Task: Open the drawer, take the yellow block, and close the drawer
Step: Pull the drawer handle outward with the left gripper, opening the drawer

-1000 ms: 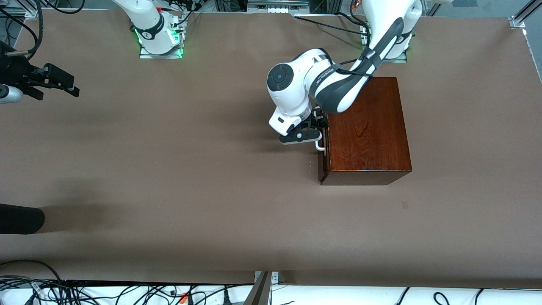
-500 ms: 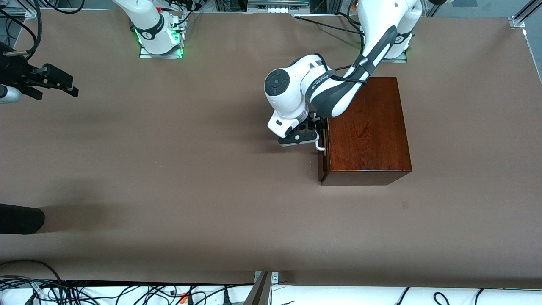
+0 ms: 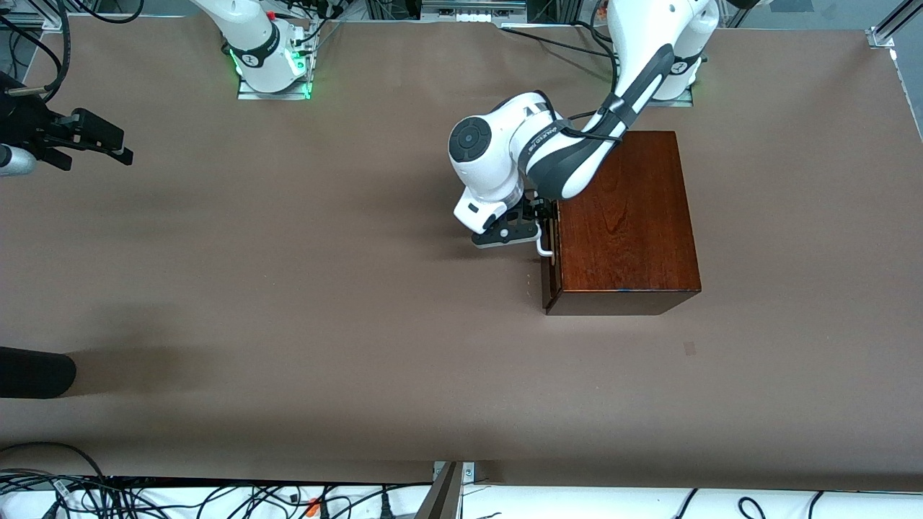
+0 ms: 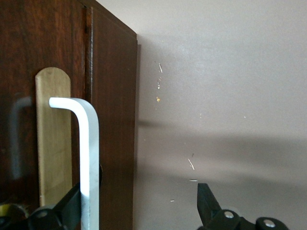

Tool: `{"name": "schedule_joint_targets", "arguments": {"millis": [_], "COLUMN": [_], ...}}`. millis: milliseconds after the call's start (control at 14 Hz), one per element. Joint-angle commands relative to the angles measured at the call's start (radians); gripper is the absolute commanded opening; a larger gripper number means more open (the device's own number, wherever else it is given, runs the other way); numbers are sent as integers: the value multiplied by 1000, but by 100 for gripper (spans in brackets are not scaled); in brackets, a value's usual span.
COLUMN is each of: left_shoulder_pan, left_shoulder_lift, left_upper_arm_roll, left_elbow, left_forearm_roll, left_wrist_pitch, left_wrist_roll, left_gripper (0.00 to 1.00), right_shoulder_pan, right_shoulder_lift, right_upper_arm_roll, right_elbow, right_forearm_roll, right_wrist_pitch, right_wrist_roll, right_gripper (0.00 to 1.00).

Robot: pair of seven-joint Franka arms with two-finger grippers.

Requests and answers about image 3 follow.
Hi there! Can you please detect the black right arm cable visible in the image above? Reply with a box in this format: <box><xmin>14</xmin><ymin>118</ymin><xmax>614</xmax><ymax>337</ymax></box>
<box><xmin>0</xmin><ymin>0</ymin><xmax>71</xmax><ymax>98</ymax></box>

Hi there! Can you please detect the black cable tangle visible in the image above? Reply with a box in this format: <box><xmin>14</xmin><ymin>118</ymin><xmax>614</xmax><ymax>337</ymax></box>
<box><xmin>0</xmin><ymin>469</ymin><xmax>433</xmax><ymax>519</ymax></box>

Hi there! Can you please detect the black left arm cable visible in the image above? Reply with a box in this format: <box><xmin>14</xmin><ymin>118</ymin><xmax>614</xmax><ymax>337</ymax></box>
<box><xmin>562</xmin><ymin>22</ymin><xmax>630</xmax><ymax>141</ymax></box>

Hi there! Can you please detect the white power strip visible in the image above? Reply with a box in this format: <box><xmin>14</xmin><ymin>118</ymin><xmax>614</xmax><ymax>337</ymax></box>
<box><xmin>422</xmin><ymin>0</ymin><xmax>527</xmax><ymax>22</ymax></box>

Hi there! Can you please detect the black cable loop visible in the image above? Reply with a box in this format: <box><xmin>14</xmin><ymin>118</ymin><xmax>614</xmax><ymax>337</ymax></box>
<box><xmin>72</xmin><ymin>0</ymin><xmax>145</xmax><ymax>25</ymax></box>

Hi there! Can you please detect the black arched cable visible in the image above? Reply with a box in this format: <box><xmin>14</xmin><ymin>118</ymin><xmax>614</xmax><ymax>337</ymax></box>
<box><xmin>0</xmin><ymin>441</ymin><xmax>107</xmax><ymax>480</ymax></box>

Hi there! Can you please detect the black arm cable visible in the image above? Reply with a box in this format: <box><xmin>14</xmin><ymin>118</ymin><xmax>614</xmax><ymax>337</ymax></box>
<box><xmin>562</xmin><ymin>22</ymin><xmax>630</xmax><ymax>141</ymax></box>
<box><xmin>0</xmin><ymin>0</ymin><xmax>71</xmax><ymax>98</ymax></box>

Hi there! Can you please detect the brown table cover sheet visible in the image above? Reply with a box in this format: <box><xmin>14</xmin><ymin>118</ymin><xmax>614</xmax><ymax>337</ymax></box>
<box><xmin>0</xmin><ymin>14</ymin><xmax>923</xmax><ymax>485</ymax></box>

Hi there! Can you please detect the long black table cable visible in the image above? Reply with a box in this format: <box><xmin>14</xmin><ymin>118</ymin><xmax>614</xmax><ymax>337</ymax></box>
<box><xmin>501</xmin><ymin>25</ymin><xmax>617</xmax><ymax>58</ymax></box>

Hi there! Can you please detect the white lower shelf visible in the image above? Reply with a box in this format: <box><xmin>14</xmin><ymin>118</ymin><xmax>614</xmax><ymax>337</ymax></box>
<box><xmin>0</xmin><ymin>482</ymin><xmax>923</xmax><ymax>519</ymax></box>

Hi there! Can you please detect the short black table cable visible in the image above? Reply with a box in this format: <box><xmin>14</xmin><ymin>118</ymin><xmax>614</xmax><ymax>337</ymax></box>
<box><xmin>573</xmin><ymin>20</ymin><xmax>614</xmax><ymax>44</ymax></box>

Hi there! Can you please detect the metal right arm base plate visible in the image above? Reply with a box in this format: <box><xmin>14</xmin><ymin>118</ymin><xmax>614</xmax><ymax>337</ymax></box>
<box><xmin>238</xmin><ymin>29</ymin><xmax>314</xmax><ymax>100</ymax></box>

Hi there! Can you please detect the grey metal bracket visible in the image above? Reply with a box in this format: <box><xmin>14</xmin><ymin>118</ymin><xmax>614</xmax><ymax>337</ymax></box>
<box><xmin>415</xmin><ymin>461</ymin><xmax>477</xmax><ymax>519</ymax></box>

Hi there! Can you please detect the black cylinder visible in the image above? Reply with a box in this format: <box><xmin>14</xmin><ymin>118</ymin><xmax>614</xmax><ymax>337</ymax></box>
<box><xmin>0</xmin><ymin>346</ymin><xmax>77</xmax><ymax>399</ymax></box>

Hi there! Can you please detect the dark brown wooden cabinet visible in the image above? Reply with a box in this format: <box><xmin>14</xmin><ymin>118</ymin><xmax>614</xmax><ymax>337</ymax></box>
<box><xmin>542</xmin><ymin>130</ymin><xmax>702</xmax><ymax>316</ymax></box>

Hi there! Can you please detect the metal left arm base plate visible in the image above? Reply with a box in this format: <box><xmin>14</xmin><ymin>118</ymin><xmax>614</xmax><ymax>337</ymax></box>
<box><xmin>645</xmin><ymin>85</ymin><xmax>694</xmax><ymax>107</ymax></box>

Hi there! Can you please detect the light wood drawer white handle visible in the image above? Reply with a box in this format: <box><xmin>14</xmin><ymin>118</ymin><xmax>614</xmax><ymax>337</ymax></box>
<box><xmin>535</xmin><ymin>198</ymin><xmax>565</xmax><ymax>312</ymax></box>

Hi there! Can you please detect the aluminium frame profile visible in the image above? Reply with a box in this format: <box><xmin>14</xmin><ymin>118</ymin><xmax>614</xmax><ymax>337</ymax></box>
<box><xmin>0</xmin><ymin>0</ymin><xmax>69</xmax><ymax>33</ymax></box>
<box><xmin>867</xmin><ymin>0</ymin><xmax>923</xmax><ymax>50</ymax></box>

